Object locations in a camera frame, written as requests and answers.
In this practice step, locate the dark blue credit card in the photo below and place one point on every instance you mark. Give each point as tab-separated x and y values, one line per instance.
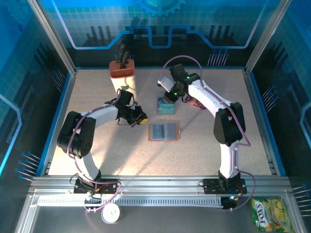
160	100

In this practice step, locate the teal credit card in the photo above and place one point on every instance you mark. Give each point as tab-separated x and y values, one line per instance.
167	106

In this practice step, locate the teal card packet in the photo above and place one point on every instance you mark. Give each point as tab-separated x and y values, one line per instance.
166	111

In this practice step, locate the brown leather card holder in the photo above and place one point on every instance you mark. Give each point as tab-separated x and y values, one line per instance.
170	132

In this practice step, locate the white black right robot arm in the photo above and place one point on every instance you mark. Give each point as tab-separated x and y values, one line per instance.
206	99

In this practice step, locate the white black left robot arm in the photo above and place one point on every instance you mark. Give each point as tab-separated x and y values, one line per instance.
104	114

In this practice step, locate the clear plastic tray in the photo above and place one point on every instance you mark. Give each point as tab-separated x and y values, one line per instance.
157	106

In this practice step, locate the purple candy bag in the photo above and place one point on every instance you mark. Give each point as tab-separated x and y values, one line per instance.
196	104

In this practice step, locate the white knife block brown top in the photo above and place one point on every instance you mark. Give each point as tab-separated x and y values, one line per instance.
122	71

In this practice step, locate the white round tape roll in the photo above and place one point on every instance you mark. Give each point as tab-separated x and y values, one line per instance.
110	213

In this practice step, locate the black controller box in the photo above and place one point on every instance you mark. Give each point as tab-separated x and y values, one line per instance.
228	204

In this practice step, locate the yellow green candy bag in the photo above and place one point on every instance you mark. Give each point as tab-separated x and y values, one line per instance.
271	214

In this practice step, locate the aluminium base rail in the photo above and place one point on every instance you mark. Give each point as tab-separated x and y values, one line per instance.
158	184

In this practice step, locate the aluminium side rail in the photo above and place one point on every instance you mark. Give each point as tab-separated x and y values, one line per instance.
62	109
261	121

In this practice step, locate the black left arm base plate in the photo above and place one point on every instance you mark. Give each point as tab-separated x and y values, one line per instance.
114	187

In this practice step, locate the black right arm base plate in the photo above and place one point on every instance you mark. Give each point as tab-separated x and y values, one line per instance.
209	185

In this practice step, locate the aluminium frame post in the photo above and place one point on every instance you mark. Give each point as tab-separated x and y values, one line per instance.
52	38
267	36

